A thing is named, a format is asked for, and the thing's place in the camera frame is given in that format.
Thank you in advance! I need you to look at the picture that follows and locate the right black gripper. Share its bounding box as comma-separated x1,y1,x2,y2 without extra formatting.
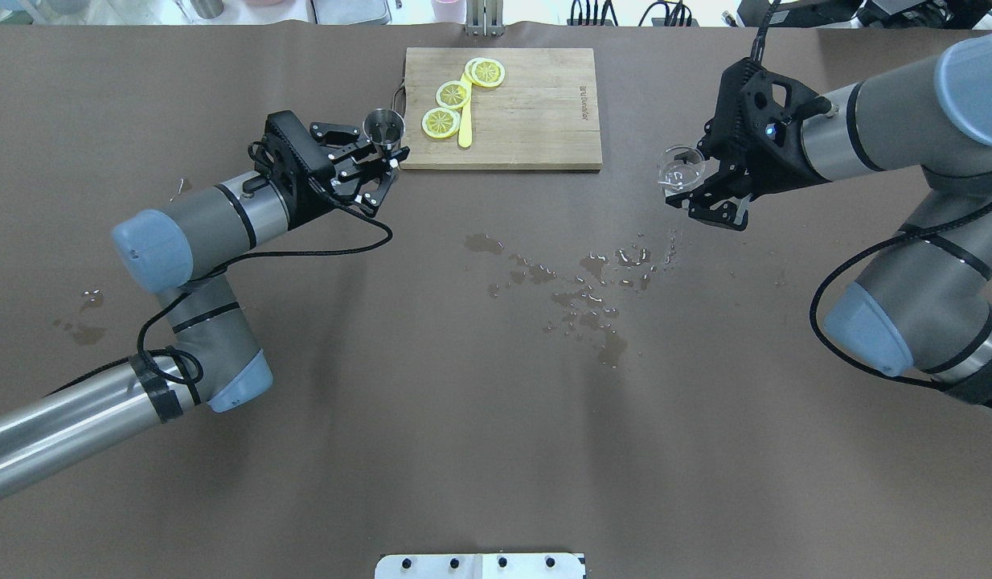
665,121,828,232

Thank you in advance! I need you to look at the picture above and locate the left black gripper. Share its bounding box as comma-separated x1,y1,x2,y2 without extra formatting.
279,122,411,230

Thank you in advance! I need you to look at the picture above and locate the steel jigger measuring cup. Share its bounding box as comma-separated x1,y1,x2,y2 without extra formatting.
363,109,407,158

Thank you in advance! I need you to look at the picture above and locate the clear glass cup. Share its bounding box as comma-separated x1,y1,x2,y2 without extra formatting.
657,146,707,197

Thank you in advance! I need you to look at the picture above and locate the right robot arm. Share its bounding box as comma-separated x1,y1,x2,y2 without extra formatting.
658,25,992,411

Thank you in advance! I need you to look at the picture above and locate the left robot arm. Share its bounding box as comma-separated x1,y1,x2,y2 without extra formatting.
0,109,409,501

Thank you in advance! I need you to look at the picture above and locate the pink cup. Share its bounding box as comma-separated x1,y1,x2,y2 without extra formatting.
431,0,467,23

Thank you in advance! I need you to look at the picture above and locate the lemon slice middle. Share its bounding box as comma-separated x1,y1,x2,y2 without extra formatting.
435,80,473,110

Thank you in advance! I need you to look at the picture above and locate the lemon slice far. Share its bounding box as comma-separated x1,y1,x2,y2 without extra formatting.
464,56,506,88

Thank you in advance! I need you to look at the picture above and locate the wooden cutting board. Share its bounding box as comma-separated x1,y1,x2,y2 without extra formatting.
403,47,603,171

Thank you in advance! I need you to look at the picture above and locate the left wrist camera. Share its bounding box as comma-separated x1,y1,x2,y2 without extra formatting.
249,110,335,197

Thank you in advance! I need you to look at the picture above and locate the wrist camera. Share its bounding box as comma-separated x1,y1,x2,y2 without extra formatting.
249,110,335,197
705,58,834,153

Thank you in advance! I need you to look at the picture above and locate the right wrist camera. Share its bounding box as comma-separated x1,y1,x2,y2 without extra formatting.
705,58,834,153

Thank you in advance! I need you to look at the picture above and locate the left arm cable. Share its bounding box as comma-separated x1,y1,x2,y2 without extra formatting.
136,197,394,407

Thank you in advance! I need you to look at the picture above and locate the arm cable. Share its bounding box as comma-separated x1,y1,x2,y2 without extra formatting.
810,193,992,391
136,197,394,407

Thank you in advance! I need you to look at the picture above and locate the lemon slice near handle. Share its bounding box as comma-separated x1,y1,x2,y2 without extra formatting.
421,107,461,139

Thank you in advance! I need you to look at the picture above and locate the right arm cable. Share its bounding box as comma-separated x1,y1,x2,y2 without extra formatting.
810,193,992,391

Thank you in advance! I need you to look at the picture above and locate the aluminium frame post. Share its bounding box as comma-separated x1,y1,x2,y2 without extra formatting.
464,0,506,38

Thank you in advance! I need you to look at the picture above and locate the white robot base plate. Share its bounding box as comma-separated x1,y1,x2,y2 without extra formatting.
374,552,588,578

